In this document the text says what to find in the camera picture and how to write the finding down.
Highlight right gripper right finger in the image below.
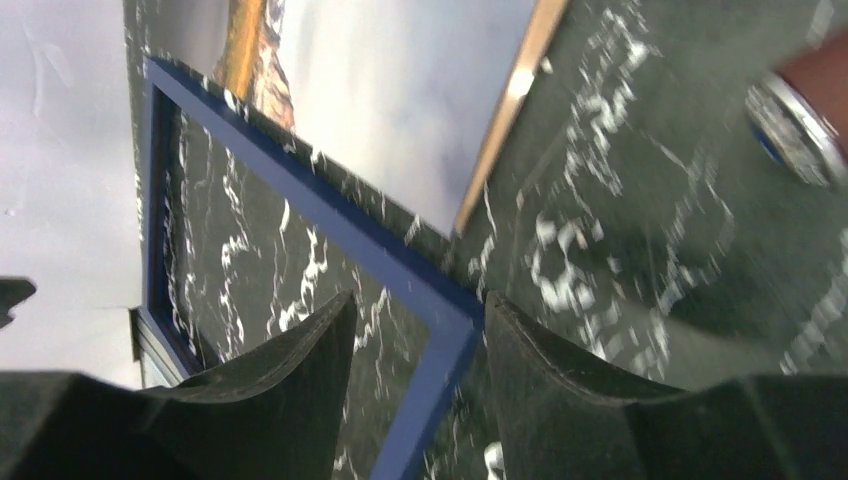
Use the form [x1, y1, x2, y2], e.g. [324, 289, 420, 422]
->
[485, 292, 847, 479]

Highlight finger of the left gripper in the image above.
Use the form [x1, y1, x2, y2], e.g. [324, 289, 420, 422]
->
[1, 276, 37, 328]

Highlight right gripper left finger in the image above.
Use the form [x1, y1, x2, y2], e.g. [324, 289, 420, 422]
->
[1, 291, 358, 479]

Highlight blue photo frame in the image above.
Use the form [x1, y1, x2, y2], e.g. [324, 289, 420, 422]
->
[139, 57, 484, 479]

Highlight mountain photo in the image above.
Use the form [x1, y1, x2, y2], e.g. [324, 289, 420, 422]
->
[226, 1, 566, 235]

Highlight red brown small tool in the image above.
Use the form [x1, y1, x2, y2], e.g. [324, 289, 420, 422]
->
[745, 29, 847, 189]

